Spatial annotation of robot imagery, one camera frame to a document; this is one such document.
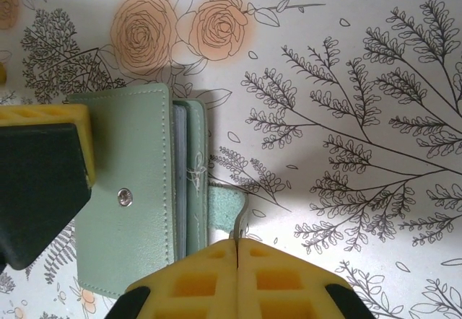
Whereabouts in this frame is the floral table cover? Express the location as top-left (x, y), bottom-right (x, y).
top-left (0, 0), bottom-right (462, 319)

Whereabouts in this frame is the green leather card holder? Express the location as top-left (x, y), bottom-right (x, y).
top-left (66, 82), bottom-right (250, 298)

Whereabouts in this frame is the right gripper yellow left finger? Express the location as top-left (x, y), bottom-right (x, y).
top-left (114, 238), bottom-right (238, 319)

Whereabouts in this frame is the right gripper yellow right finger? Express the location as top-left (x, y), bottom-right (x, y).
top-left (236, 238), bottom-right (377, 319)

